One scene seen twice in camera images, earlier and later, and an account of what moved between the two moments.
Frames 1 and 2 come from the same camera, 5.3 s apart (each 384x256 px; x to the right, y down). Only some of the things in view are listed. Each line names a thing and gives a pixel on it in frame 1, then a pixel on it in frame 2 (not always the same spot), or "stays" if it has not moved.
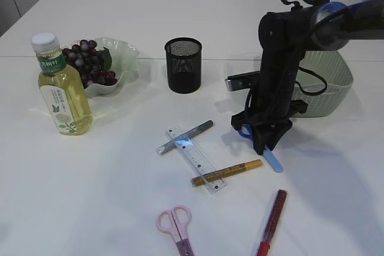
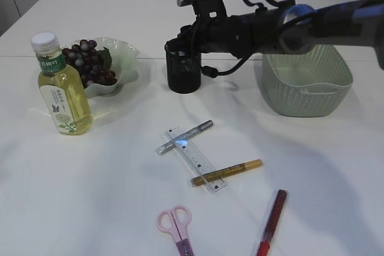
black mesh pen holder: x=183 y=56 stays
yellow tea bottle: x=63 y=89 stays
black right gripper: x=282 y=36 -> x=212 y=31
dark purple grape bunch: x=92 y=63 stays
